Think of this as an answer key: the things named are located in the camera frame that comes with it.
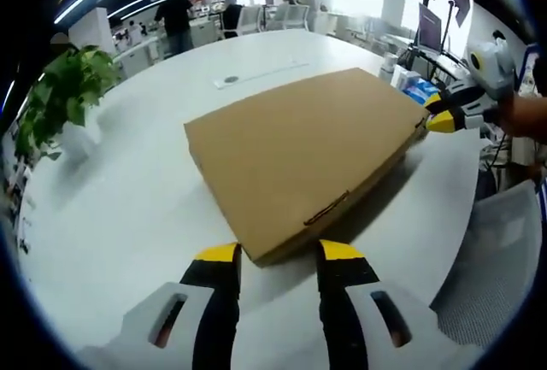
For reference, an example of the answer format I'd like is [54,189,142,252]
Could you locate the person's beige trousers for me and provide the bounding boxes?
[510,132,547,183]

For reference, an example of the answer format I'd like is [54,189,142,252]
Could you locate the green potted plant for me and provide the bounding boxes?
[15,44,123,162]

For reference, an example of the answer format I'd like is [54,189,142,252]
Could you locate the laptop with purple screen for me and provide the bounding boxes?
[417,2,444,53]

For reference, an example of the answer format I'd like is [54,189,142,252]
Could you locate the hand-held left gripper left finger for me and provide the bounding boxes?
[79,241,243,370]

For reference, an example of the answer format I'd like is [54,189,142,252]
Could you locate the blue wet wipes pack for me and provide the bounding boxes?
[401,79,439,104]

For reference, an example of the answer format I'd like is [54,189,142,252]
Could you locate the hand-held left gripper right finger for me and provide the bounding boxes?
[316,239,471,370]

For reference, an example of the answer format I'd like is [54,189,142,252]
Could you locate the white packet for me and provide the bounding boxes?
[391,64,422,89]

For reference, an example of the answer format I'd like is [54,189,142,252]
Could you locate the blue white poster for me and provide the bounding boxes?
[515,43,540,98]
[532,177,547,208]

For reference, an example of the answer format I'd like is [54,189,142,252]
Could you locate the brown cardboard shoe box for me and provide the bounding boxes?
[183,67,431,267]

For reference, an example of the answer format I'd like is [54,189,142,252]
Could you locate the white background office chair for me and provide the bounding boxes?
[232,5,262,37]
[273,4,311,32]

